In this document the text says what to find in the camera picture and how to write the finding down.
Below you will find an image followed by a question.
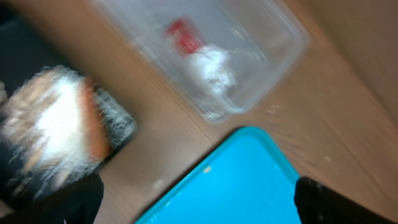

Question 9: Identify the white tissue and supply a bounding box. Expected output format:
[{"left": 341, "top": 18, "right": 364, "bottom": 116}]
[{"left": 186, "top": 44, "right": 237, "bottom": 96}]

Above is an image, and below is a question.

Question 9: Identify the teal plastic tray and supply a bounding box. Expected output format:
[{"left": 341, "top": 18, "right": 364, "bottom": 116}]
[{"left": 137, "top": 127, "right": 300, "bottom": 223}]

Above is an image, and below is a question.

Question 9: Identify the pile of peanut shells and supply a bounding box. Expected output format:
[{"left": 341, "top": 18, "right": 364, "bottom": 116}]
[{"left": 0, "top": 73, "right": 57, "bottom": 175}]

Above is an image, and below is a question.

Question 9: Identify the black waste tray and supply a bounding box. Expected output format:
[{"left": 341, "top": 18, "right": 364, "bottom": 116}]
[{"left": 1, "top": 4, "right": 137, "bottom": 210}]

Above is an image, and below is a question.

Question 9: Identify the orange carrot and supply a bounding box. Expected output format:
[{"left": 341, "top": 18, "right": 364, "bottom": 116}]
[{"left": 80, "top": 78, "right": 110, "bottom": 162}]

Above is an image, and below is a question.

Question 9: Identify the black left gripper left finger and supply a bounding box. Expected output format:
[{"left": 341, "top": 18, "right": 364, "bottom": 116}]
[{"left": 1, "top": 174, "right": 104, "bottom": 224}]

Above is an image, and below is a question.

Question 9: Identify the red snack wrapper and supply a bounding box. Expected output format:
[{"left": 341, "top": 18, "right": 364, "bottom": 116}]
[{"left": 165, "top": 18, "right": 204, "bottom": 57}]

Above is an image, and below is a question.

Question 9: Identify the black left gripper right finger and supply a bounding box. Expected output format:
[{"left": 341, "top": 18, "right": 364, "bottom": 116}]
[{"left": 294, "top": 177, "right": 394, "bottom": 224}]

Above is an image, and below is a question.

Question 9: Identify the pile of white rice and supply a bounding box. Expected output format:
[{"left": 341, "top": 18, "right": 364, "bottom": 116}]
[{"left": 9, "top": 67, "right": 131, "bottom": 194}]

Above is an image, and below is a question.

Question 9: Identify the clear plastic bin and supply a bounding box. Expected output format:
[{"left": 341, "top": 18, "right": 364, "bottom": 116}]
[{"left": 95, "top": 0, "right": 309, "bottom": 123}]

